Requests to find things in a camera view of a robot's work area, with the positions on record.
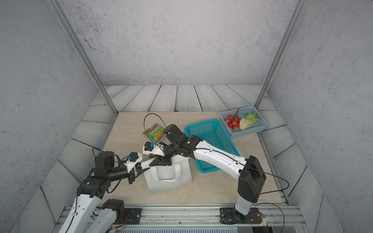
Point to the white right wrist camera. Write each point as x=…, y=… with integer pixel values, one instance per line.
x=152, y=148

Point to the teal plastic basket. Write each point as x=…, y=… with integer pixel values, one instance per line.
x=213, y=132

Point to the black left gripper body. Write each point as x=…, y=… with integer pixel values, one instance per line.
x=131, y=176

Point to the green corn chips packet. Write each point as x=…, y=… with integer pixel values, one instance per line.
x=154, y=133

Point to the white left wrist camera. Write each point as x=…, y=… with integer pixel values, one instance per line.
x=132, y=159

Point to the aluminium corner post left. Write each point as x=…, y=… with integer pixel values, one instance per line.
x=63, y=20

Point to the aluminium corner post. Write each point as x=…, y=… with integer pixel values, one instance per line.
x=281, y=50
x=63, y=20

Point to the green lettuce head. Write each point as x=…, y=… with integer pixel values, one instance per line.
x=248, y=121

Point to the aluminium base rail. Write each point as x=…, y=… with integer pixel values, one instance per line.
x=262, y=218

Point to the white insulated delivery bag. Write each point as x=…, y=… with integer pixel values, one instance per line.
x=164, y=178

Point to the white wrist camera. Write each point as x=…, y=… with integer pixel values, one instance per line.
x=152, y=148
x=132, y=159

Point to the light blue plastic basket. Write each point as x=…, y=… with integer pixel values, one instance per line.
x=256, y=128

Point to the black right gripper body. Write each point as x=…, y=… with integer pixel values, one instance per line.
x=170, y=150

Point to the aluminium corner post right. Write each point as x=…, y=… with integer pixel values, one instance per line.
x=281, y=50

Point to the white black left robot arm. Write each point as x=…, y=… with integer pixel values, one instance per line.
x=113, y=214

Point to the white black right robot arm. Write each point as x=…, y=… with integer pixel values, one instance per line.
x=247, y=171

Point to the red cherry tomatoes bunch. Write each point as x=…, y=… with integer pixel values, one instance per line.
x=233, y=122

